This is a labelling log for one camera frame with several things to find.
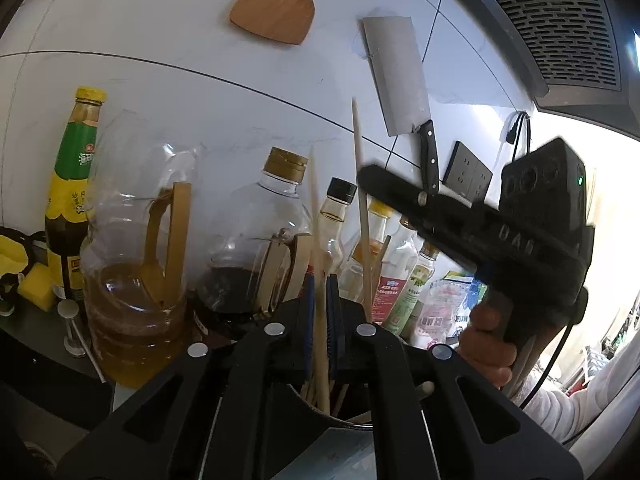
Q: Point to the wooden chopstick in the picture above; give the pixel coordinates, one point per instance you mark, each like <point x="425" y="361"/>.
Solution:
<point x="356" y="135"/>
<point x="395" y="402"/>
<point x="320" y="350"/>
<point x="341" y="400"/>
<point x="385" y="250"/>
<point x="309" y="395"/>

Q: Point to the black cap glass bottle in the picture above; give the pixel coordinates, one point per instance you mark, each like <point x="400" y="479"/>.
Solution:
<point x="340" y="195"/>

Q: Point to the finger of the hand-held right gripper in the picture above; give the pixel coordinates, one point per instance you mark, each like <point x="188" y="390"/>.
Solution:
<point x="415" y="200"/>

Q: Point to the small chrome sink fitting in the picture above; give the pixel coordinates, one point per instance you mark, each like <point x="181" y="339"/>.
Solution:
<point x="69" y="310"/>

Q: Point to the small green label bottle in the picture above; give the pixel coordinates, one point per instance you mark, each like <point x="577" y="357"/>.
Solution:
<point x="415" y="290"/>

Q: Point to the person's right forearm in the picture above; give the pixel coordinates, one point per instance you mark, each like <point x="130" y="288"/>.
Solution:
<point x="590" y="400"/>

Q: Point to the yellow cap bottle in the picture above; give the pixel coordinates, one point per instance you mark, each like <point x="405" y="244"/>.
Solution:
<point x="380" y="210"/>

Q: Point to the dark wall outlet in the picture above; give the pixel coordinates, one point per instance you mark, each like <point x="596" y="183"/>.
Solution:
<point x="465" y="170"/>

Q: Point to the kitchen cleaver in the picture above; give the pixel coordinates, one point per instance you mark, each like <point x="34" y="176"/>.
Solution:
<point x="400" y="75"/>

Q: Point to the range hood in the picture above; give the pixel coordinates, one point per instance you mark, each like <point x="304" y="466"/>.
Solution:
<point x="550" y="20"/>

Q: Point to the green label sauce bottle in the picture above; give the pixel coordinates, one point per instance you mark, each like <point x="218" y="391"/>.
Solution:
<point x="75" y="160"/>

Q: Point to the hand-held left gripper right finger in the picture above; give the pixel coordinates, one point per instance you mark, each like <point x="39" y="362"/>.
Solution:
<point x="335" y="330"/>

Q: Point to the clear cooking oil jug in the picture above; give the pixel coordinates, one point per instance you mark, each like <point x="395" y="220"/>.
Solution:
<point x="130" y="320"/>

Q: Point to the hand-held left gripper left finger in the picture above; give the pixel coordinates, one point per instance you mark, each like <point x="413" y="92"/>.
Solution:
<point x="309" y="330"/>

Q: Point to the clear printed plastic bag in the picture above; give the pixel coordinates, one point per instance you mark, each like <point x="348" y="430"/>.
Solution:
<point x="440" y="310"/>

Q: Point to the wooden spatula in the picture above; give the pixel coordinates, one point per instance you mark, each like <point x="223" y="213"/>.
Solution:
<point x="275" y="10"/>

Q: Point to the person's right hand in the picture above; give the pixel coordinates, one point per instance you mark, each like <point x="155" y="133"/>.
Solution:
<point x="485" y="345"/>

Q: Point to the dark sauce jug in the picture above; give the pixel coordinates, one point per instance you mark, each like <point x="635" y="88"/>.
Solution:
<point x="225" y="290"/>

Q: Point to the green packet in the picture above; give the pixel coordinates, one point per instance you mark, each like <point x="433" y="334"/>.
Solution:
<point x="470" y="285"/>

